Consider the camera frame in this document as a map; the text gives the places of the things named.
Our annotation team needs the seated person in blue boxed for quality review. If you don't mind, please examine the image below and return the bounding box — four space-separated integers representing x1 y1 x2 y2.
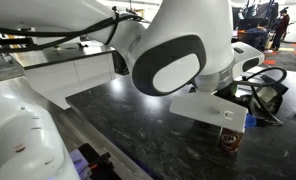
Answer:
246 18 270 52

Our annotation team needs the blue cable connector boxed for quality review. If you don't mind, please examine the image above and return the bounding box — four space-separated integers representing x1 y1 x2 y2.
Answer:
244 113 258 130

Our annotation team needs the black curtain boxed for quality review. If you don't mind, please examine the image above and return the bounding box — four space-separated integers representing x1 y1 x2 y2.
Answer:
232 1 280 31

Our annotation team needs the black tool with orange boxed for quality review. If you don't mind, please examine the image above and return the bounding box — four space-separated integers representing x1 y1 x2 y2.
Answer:
77 143 122 180

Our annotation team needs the white counter cabinet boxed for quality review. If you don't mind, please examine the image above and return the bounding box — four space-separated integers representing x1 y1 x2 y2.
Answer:
9 41 117 111

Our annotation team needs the black root beer can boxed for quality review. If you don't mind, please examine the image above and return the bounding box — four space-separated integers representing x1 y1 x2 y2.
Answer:
219 126 246 154

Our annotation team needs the black computer tower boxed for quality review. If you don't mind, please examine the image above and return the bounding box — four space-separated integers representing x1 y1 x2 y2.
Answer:
111 49 130 76

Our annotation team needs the standing person in maroon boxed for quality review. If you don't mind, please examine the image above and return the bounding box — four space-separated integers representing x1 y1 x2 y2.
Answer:
271 6 291 52

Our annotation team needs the black picture frame stand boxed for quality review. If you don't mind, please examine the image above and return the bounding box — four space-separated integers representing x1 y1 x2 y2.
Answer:
248 74 290 115

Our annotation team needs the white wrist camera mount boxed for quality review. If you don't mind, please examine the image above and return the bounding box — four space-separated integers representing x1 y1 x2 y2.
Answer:
168 92 249 133

